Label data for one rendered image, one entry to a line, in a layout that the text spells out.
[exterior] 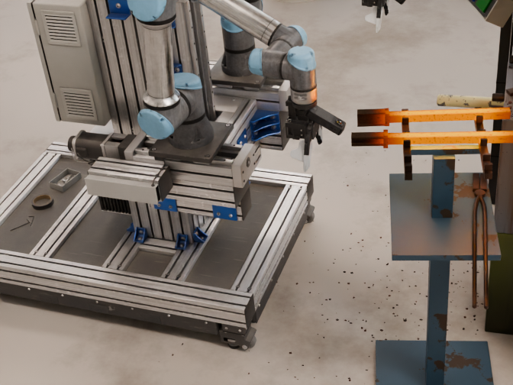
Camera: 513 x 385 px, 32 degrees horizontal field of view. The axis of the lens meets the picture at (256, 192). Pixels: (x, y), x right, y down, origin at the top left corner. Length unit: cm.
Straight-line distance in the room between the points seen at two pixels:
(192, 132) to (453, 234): 91
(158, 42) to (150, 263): 111
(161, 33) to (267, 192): 129
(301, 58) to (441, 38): 296
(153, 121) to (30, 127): 219
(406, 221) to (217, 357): 103
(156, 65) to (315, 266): 133
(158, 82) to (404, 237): 86
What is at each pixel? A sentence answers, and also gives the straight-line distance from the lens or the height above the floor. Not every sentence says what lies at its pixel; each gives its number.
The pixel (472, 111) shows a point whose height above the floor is 104.
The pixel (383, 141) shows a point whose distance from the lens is 258.
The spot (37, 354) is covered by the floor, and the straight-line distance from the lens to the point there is 359.
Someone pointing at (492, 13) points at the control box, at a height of 99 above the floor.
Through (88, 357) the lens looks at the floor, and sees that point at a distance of 352.
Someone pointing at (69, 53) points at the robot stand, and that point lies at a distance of 322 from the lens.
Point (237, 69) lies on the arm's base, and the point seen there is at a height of 85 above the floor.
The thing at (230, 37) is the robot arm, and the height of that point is 97.
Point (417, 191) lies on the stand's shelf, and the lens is 283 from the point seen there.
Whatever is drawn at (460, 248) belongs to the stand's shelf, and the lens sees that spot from 263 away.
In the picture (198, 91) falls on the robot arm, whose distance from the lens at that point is 294.
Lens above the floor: 244
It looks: 36 degrees down
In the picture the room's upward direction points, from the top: 6 degrees counter-clockwise
